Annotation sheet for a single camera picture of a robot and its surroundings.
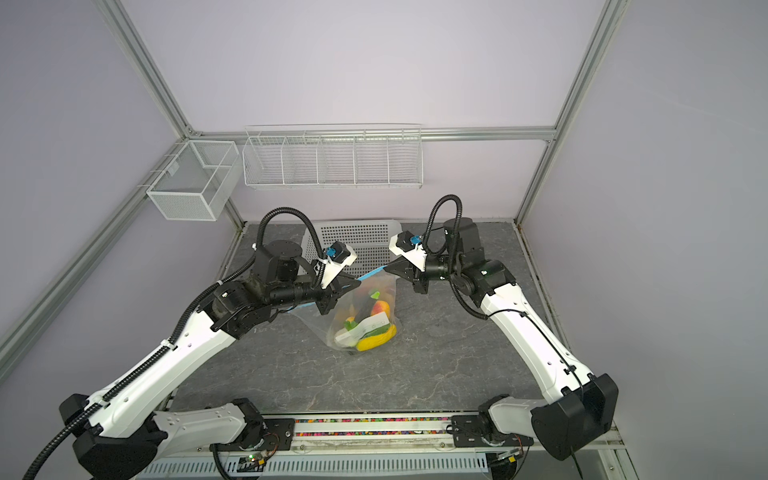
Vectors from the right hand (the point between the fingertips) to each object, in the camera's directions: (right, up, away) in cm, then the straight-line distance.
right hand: (389, 266), depth 69 cm
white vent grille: (+17, -48, +2) cm, 51 cm away
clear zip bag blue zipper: (-7, -14, +5) cm, 16 cm away
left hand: (-8, -4, -4) cm, 9 cm away
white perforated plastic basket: (-9, +7, +43) cm, 44 cm away
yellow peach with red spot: (-3, -12, +13) cm, 18 cm away
